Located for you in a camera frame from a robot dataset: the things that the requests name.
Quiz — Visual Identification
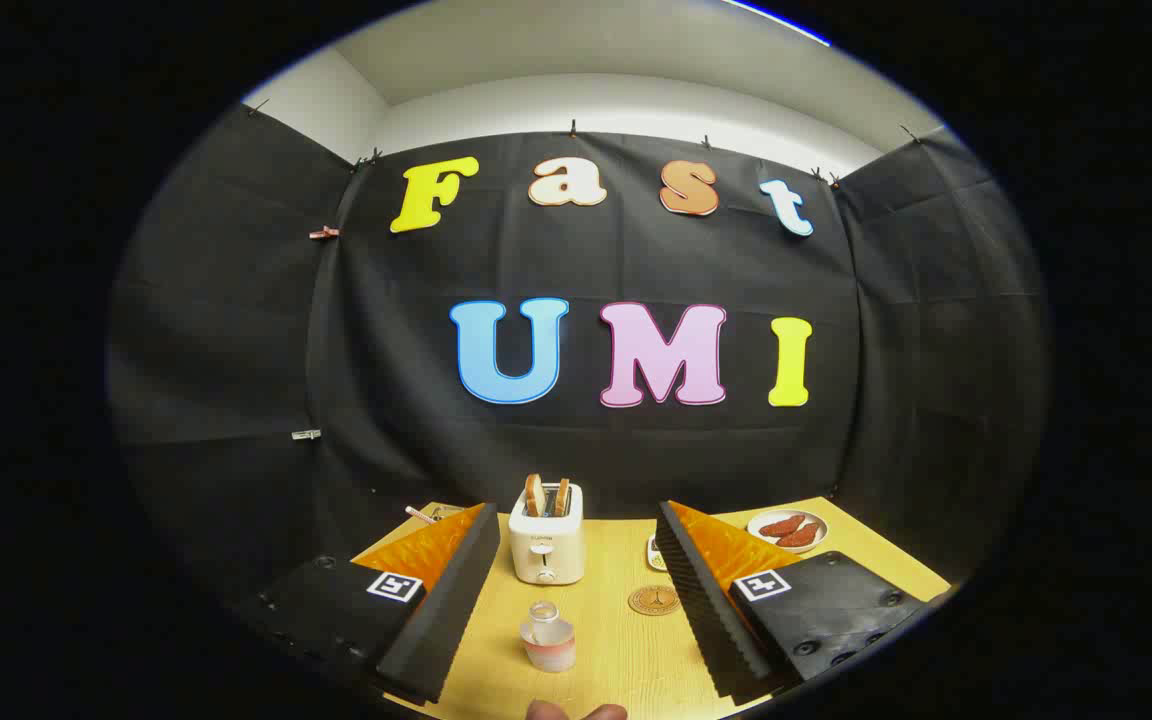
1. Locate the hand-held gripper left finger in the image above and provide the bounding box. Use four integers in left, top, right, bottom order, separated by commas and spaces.
236, 503, 502, 706

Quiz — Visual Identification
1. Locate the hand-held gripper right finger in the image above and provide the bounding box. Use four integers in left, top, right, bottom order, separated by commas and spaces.
656, 500, 937, 701

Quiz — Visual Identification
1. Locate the round wooden coaster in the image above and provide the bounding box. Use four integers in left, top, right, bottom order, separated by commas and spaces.
628, 585, 682, 616

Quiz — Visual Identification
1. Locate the clear juice bottle pink label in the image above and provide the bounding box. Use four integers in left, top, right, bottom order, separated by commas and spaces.
520, 601, 577, 673

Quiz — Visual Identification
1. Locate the wooden table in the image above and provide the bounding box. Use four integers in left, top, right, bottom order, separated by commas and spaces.
351, 497, 952, 720

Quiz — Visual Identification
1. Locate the round white plate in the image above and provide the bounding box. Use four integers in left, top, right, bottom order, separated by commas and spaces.
747, 510, 829, 554

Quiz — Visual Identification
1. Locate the white toaster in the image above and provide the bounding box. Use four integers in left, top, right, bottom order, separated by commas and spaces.
508, 483, 584, 587

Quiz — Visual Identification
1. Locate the black backdrop cloth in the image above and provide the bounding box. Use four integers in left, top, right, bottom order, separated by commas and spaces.
106, 100, 1052, 621

